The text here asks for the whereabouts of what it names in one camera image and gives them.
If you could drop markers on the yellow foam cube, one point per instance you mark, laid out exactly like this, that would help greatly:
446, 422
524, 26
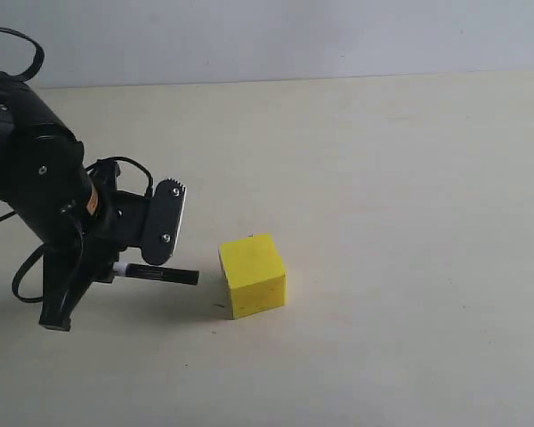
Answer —
255, 275

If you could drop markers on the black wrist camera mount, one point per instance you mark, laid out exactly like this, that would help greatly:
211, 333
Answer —
163, 222

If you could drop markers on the black and white marker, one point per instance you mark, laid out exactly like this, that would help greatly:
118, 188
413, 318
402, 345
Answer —
155, 273

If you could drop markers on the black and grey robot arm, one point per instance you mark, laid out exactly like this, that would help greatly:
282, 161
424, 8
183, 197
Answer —
77, 212

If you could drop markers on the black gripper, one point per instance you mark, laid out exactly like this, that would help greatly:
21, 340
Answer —
111, 220

